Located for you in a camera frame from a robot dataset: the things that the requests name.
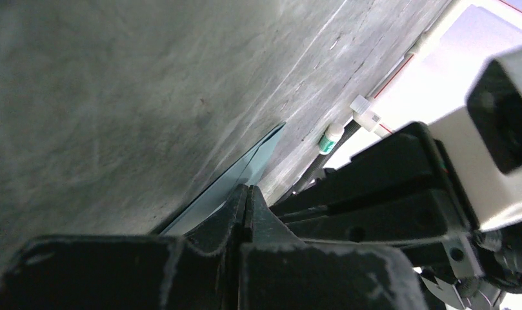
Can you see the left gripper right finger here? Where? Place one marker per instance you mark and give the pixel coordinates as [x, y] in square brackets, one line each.
[279, 271]

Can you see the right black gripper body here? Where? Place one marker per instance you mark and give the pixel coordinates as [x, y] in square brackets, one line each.
[402, 191]

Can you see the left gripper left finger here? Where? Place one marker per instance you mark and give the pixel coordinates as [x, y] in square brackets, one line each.
[197, 270]

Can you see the green white glue stick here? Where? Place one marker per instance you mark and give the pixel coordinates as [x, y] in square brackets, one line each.
[330, 137]

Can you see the teal envelope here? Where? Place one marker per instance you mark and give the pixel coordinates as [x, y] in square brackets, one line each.
[248, 170]

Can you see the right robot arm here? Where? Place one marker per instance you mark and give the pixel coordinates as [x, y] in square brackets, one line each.
[482, 287]

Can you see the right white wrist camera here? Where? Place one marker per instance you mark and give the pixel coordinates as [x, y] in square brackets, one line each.
[483, 140]

